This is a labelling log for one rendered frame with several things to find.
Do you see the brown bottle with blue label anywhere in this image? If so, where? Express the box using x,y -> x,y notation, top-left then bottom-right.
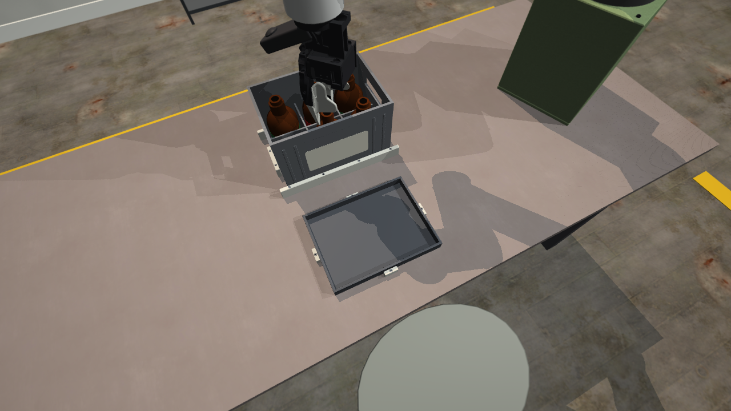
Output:
316,112 -> 337,127

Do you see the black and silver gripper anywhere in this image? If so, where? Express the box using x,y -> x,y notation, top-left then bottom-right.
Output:
294,10 -> 357,125

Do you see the dark grey divided crate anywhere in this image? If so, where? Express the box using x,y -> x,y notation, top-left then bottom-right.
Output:
247,52 -> 394,186

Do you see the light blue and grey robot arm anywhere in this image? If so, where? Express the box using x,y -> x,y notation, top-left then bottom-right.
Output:
260,0 -> 655,54

